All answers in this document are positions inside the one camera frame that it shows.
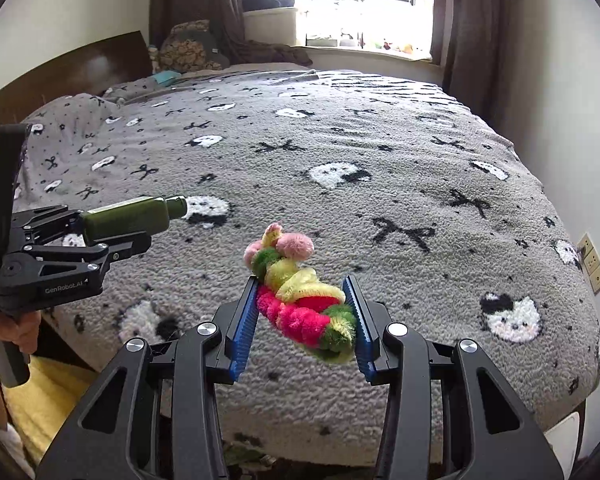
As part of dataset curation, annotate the dark wooden headboard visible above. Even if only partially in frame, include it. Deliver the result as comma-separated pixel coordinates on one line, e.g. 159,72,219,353
0,30,153,121

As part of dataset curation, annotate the person's left hand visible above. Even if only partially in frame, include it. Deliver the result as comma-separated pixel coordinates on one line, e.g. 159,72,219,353
0,305,42,357

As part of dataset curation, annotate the grey bow-print pillow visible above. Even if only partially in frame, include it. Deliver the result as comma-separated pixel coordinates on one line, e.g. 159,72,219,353
17,92,126,211

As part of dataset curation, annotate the grey printed blanket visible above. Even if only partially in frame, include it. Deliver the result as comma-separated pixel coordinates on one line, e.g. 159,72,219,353
17,62,600,453

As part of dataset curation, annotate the white storage bin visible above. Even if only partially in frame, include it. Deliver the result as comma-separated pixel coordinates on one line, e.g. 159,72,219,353
242,6,299,47

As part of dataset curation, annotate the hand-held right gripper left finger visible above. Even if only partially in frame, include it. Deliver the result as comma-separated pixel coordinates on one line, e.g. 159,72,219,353
36,276,259,480

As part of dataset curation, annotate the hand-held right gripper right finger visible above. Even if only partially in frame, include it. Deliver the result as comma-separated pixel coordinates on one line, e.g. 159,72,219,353
342,275,565,480

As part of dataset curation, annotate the row of windowsill trinkets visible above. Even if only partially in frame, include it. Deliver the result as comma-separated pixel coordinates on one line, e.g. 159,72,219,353
305,32,421,56

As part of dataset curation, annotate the white cloth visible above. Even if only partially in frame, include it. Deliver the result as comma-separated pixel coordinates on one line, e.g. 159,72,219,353
0,422,36,478

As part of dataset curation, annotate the brown patterned pillow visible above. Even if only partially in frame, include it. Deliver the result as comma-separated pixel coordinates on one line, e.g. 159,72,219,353
159,20,231,73

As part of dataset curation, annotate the dark green bottle white label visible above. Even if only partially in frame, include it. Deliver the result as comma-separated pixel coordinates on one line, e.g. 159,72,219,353
80,195,190,243

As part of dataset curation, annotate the yellow fluffy cloth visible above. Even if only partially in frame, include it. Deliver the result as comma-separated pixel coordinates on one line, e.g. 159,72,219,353
5,355,98,466

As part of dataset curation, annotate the colourful fluffy scrunchie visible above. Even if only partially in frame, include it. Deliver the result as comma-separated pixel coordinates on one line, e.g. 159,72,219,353
244,222,358,366

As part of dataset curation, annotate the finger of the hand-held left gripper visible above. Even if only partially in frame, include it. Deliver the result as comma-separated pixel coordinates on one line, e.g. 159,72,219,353
12,204,88,247
27,232,153,267

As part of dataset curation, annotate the white plastic container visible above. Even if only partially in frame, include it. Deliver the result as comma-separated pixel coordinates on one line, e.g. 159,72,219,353
545,410,588,466

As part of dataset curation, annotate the wall power socket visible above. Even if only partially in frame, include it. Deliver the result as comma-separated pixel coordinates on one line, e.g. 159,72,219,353
577,232,600,295

